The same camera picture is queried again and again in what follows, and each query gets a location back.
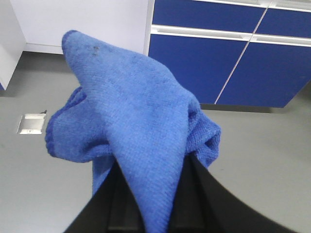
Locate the right blue cabinet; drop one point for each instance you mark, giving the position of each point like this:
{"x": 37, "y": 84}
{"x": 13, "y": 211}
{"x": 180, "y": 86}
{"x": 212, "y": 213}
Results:
{"x": 235, "y": 52}

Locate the blue microfiber cloth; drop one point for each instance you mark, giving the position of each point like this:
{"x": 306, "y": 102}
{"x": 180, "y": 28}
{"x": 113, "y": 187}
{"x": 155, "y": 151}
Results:
{"x": 130, "y": 109}

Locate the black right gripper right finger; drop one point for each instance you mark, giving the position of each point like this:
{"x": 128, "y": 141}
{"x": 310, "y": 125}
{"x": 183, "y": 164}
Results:
{"x": 202, "y": 205}

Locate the metal floor outlet plate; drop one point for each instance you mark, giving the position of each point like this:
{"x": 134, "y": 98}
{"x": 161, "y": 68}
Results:
{"x": 31, "y": 123}

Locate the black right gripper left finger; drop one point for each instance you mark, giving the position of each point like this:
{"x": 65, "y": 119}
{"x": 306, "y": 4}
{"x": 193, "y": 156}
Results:
{"x": 112, "y": 209}

